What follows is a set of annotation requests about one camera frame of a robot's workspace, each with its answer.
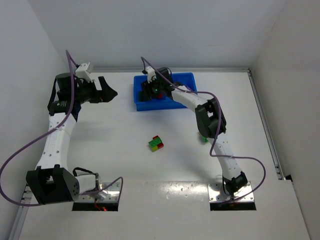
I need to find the large lego block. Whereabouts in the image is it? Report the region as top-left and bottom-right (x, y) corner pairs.
(148, 135), (164, 152)

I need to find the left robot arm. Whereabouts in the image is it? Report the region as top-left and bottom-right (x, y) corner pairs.
(26, 73), (118, 205)

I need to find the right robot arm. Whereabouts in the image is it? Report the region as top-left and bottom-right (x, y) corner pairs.
(139, 66), (248, 198)

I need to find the blue plastic sorting bin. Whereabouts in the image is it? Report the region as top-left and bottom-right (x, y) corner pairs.
(133, 72), (197, 112)

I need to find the small stacked lego block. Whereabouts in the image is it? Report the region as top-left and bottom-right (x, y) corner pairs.
(199, 133), (208, 143)

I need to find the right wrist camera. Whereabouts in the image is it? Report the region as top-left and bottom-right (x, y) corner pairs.
(142, 66), (157, 84)

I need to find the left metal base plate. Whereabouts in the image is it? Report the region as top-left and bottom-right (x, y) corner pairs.
(76, 181), (122, 203)

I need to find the metal base plate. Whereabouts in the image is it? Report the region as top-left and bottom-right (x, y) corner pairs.
(207, 181), (255, 203)
(76, 181), (122, 203)

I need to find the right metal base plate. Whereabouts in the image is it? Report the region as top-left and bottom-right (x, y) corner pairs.
(207, 181), (255, 203)

